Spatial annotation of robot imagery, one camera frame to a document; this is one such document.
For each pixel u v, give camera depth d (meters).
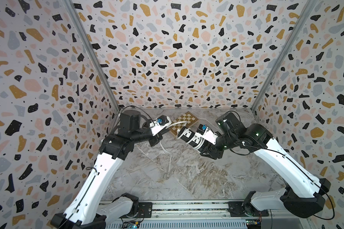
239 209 0.72
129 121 0.46
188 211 0.75
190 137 0.62
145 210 0.73
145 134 0.54
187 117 1.13
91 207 0.37
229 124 0.48
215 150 0.56
